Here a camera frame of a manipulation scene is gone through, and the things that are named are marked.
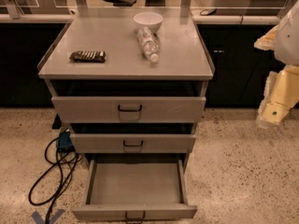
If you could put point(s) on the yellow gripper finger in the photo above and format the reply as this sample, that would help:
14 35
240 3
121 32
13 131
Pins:
267 41
280 95

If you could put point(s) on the clear plastic water bottle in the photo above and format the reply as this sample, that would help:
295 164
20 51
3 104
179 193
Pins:
148 44

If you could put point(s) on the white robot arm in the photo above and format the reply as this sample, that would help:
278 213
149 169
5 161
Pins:
287 39

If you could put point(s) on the grey drawer cabinet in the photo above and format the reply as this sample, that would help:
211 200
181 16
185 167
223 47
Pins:
183 70

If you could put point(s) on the bottom grey drawer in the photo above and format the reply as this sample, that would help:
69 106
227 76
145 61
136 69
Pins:
135 190

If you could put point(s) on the grey drawer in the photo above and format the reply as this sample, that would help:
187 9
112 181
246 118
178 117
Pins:
88 109
132 143
135 190

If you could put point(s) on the top grey drawer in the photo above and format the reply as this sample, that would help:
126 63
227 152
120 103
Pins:
88 109

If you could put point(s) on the middle grey drawer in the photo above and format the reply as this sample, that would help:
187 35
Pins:
132 143

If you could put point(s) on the white ceramic bowl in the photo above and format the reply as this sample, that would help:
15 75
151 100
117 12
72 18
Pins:
151 20

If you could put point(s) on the black chair seat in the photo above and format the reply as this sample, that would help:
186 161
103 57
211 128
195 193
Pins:
121 3

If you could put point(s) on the dark striped snack bag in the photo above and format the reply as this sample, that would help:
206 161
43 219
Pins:
88 56

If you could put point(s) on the blue power box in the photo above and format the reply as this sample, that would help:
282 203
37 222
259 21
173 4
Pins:
64 142

